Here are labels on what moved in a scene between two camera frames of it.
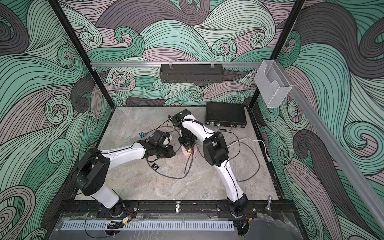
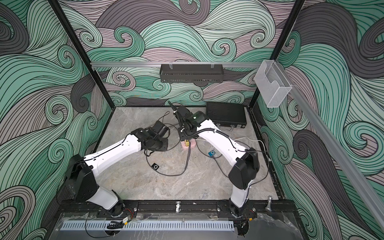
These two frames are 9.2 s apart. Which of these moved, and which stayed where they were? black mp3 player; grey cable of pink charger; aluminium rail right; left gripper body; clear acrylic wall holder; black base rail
Moved: left gripper body; grey cable of pink charger
Stayed: black mp3 player; black base rail; clear acrylic wall holder; aluminium rail right
